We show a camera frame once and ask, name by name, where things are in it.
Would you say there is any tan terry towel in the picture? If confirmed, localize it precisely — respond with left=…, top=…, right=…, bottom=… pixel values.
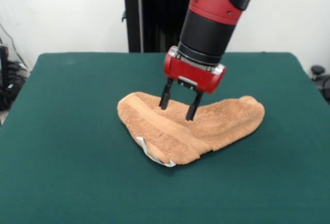
left=117, top=91, right=266, bottom=168

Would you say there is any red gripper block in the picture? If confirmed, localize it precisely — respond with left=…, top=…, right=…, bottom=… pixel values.
left=159, top=52, right=227, bottom=121

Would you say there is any grey caster leg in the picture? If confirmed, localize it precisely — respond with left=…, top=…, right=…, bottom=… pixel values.
left=310, top=65, right=330, bottom=90

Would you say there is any dark green table cloth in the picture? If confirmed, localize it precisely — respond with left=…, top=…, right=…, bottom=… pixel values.
left=0, top=51, right=330, bottom=224

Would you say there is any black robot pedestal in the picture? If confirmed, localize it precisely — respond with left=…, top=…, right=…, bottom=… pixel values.
left=113, top=0, right=191, bottom=53

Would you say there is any black equipment pile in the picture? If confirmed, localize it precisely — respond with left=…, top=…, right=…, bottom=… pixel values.
left=0, top=44, right=29, bottom=111

